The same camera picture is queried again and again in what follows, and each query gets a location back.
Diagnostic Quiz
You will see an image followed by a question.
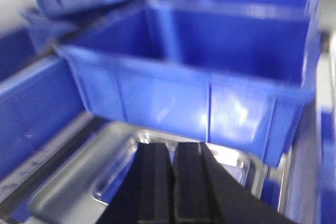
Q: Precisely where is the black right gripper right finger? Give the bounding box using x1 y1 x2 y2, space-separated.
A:
173 142 292 223

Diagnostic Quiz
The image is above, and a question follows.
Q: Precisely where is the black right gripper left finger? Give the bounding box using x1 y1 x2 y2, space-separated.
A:
98 143 172 223

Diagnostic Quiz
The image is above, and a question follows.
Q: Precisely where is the silver metal tray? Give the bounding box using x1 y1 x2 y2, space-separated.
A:
29 122 266 223

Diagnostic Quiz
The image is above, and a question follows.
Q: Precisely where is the blue plastic bin left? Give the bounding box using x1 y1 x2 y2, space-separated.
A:
56 0 320 166

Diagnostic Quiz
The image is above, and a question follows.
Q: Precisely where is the blue plastic bin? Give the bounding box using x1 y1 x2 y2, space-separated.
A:
56 0 320 166
1 27 84 179

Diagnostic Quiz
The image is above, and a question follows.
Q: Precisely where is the blue plastic bin right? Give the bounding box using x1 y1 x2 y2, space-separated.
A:
1 27 84 179

